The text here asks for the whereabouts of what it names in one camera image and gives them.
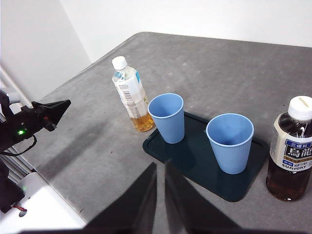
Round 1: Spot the blue ribbed plastic cup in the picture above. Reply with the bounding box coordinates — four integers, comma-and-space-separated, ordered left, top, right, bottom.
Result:
206, 113, 255, 175
147, 92, 185, 144

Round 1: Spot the white slanted bar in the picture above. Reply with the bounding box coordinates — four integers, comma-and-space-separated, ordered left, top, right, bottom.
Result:
0, 63, 34, 109

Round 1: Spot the grey aluminium rail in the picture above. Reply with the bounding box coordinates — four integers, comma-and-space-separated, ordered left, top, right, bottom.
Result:
0, 153, 37, 187

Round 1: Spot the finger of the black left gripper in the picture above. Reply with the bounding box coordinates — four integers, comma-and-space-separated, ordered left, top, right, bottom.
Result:
31, 99, 72, 129

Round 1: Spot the pale grey left wrist camera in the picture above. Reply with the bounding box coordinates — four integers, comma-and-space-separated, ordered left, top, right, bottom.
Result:
7, 91, 22, 103

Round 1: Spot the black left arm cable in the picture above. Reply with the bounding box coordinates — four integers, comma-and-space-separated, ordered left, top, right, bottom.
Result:
1, 135, 38, 156

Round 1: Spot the dark blue plastic tray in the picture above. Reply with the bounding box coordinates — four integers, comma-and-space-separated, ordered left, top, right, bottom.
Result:
142, 111, 270, 202

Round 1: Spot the dark tea bottle beige label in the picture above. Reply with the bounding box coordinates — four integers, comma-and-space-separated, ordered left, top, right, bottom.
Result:
265, 96, 312, 202

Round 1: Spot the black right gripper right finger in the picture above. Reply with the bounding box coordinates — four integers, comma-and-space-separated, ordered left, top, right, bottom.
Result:
164, 159, 244, 234

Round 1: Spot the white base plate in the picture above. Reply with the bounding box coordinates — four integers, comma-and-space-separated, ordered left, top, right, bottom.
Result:
0, 172, 87, 234

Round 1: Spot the yellow tea bottle white label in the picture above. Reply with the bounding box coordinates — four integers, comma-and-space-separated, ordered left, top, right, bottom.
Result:
111, 56, 156, 133

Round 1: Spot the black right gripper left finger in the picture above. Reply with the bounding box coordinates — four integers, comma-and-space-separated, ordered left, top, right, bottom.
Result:
24, 162, 158, 234

